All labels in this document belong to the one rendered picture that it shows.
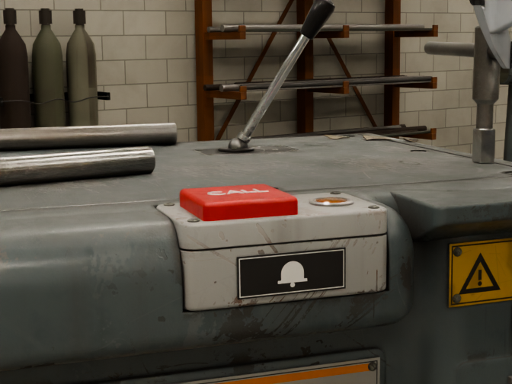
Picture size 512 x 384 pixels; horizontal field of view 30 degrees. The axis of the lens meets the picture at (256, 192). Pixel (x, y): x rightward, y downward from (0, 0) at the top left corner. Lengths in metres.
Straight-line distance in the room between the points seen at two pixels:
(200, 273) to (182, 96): 7.73
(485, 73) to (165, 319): 0.38
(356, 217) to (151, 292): 0.13
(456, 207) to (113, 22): 7.39
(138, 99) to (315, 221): 7.50
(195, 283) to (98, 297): 0.06
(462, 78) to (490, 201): 9.90
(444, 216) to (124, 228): 0.20
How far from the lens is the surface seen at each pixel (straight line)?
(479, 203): 0.64
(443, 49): 0.88
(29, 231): 0.56
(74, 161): 0.74
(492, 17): 0.78
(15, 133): 0.97
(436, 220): 0.62
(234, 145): 0.92
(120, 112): 7.99
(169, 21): 8.21
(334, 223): 0.58
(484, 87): 0.82
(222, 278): 0.57
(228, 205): 0.56
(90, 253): 0.56
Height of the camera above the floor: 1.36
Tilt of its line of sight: 9 degrees down
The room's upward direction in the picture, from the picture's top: 1 degrees counter-clockwise
